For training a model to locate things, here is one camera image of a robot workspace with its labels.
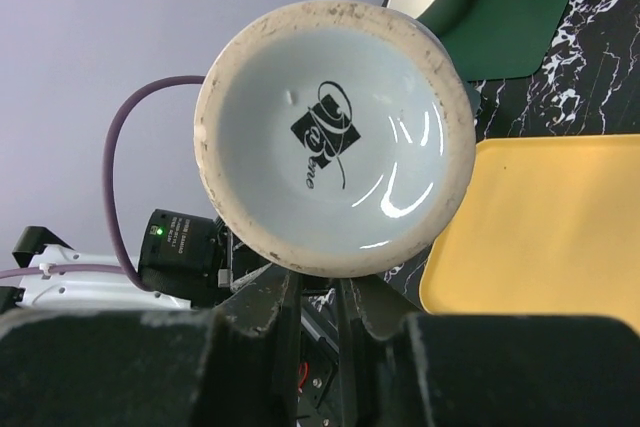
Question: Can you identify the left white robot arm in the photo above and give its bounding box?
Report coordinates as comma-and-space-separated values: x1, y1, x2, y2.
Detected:
1, 209, 232, 309

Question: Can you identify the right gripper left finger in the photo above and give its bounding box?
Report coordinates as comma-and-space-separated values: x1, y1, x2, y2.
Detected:
1, 267, 300, 426

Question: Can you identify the dark green mat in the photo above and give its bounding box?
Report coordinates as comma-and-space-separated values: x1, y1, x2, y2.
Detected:
434, 0, 569, 82

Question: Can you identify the white footed mug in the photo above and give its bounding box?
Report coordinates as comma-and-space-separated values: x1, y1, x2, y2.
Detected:
193, 0, 476, 278

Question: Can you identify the orange rectangular tray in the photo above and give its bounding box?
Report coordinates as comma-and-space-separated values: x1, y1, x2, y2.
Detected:
419, 134, 639, 327

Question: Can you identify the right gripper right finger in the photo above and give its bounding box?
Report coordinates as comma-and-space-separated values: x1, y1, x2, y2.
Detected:
339, 276, 639, 426

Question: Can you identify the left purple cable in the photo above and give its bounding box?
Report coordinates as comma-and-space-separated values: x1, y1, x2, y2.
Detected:
0, 75, 209, 293

